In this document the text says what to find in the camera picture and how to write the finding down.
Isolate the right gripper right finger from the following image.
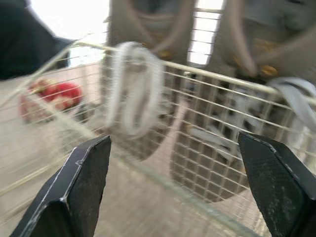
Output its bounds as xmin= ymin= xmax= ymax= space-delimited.
xmin=237 ymin=131 xmax=316 ymax=237

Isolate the large grey-brown sandal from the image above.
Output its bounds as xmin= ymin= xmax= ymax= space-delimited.
xmin=102 ymin=0 xmax=198 ymax=161
xmin=171 ymin=0 xmax=316 ymax=203

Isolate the small red shoe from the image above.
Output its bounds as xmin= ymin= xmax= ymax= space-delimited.
xmin=19 ymin=79 xmax=83 ymax=124

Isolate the cream wire basket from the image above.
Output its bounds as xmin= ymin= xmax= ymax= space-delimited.
xmin=0 ymin=7 xmax=316 ymax=237

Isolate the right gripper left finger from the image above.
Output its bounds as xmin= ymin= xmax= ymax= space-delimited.
xmin=10 ymin=134 xmax=112 ymax=237

